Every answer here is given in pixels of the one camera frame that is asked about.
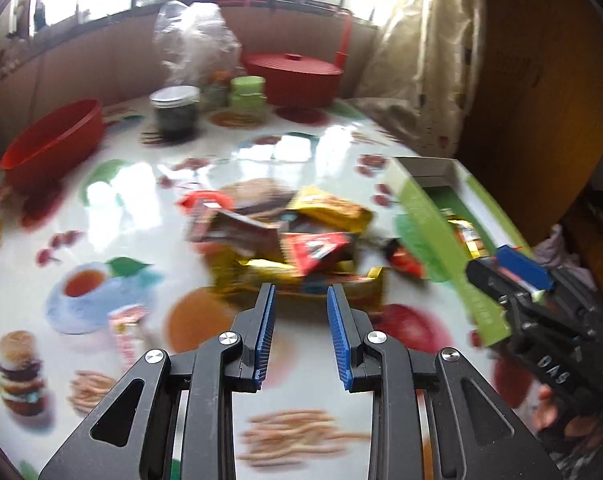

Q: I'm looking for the red plastic bowl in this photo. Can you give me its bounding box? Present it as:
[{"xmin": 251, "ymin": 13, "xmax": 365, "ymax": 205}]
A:
[{"xmin": 0, "ymin": 99, "xmax": 106, "ymax": 195}]

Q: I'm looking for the printed food tablecloth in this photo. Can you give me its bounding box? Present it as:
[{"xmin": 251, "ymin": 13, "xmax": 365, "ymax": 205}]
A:
[{"xmin": 0, "ymin": 95, "xmax": 535, "ymax": 480}]

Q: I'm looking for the small jar orange lid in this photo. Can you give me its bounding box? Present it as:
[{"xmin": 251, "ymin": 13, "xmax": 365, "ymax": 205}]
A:
[{"xmin": 204, "ymin": 70, "xmax": 233, "ymax": 109}]

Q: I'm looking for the glass jar metal lid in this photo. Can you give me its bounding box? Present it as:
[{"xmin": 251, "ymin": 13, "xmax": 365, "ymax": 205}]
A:
[{"xmin": 150, "ymin": 86, "xmax": 202, "ymax": 142}]

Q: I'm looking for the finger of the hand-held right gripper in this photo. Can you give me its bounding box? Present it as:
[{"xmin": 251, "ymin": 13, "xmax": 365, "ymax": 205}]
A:
[
  {"xmin": 465, "ymin": 257, "xmax": 521, "ymax": 311},
  {"xmin": 495, "ymin": 245, "xmax": 555, "ymax": 293}
]

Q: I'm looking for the green cardboard box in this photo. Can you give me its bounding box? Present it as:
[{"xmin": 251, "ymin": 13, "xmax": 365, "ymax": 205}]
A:
[{"xmin": 385, "ymin": 156, "xmax": 532, "ymax": 348}]

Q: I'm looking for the pink white snack packet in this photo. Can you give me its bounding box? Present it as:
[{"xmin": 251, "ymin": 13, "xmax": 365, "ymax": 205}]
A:
[{"xmin": 108, "ymin": 304, "xmax": 150, "ymax": 367}]

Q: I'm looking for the wooden wardrobe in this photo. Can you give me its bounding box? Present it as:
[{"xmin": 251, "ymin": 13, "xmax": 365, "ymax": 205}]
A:
[{"xmin": 455, "ymin": 0, "xmax": 603, "ymax": 233}]

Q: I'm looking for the long yellow snack packet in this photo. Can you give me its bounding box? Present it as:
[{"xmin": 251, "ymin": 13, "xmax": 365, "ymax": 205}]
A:
[{"xmin": 206, "ymin": 254, "xmax": 385, "ymax": 312}]

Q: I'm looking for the brown snack packet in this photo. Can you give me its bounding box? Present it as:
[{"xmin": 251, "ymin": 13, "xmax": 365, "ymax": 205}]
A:
[{"xmin": 186, "ymin": 205, "xmax": 280, "ymax": 257}]

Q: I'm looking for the white crumpled cloth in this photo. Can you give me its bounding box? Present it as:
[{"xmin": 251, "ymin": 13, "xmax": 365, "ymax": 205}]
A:
[{"xmin": 531, "ymin": 224, "xmax": 585, "ymax": 283}]

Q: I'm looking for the red lidded basket with handle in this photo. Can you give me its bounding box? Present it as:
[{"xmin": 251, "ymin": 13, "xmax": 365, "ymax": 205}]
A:
[{"xmin": 240, "ymin": 7, "xmax": 355, "ymax": 109}]

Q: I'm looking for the person's right hand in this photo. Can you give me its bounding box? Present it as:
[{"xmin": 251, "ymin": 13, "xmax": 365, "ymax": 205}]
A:
[{"xmin": 531, "ymin": 385, "xmax": 603, "ymax": 440}]

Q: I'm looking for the person's right forearm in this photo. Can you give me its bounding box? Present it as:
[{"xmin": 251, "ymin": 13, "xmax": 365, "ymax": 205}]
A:
[{"xmin": 551, "ymin": 405, "xmax": 603, "ymax": 480}]

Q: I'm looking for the cream printed curtain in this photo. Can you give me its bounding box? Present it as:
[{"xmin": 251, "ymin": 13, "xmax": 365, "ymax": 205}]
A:
[{"xmin": 355, "ymin": 0, "xmax": 488, "ymax": 160}]

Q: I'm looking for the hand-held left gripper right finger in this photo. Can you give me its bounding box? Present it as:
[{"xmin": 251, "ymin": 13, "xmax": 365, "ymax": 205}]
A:
[{"xmin": 327, "ymin": 284, "xmax": 565, "ymax": 480}]

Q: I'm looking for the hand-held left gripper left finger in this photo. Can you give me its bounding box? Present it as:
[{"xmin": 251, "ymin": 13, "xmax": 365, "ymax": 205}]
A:
[{"xmin": 38, "ymin": 282, "xmax": 278, "ymax": 480}]

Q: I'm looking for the clear plastic bag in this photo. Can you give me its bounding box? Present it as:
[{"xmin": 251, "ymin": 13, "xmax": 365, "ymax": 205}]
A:
[{"xmin": 154, "ymin": 2, "xmax": 243, "ymax": 107}]

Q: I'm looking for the red orange snack packet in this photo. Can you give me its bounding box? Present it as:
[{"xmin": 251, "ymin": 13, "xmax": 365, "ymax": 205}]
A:
[{"xmin": 178, "ymin": 190, "xmax": 233, "ymax": 217}]

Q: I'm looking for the red jelly cup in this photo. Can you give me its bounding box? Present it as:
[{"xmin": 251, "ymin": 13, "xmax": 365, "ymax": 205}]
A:
[{"xmin": 385, "ymin": 239, "xmax": 428, "ymax": 280}]

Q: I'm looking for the small red snack packet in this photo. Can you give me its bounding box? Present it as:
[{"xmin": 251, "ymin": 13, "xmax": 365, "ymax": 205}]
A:
[{"xmin": 280, "ymin": 232, "xmax": 358, "ymax": 277}]

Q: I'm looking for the gold snack packet red label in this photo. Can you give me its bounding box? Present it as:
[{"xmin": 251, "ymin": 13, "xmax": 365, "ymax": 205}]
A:
[{"xmin": 286, "ymin": 187, "xmax": 375, "ymax": 235}]

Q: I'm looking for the green plastic container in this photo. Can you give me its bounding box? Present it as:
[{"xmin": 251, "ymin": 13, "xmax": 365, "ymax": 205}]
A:
[
  {"xmin": 231, "ymin": 75, "xmax": 267, "ymax": 94},
  {"xmin": 230, "ymin": 91, "xmax": 268, "ymax": 109}
]

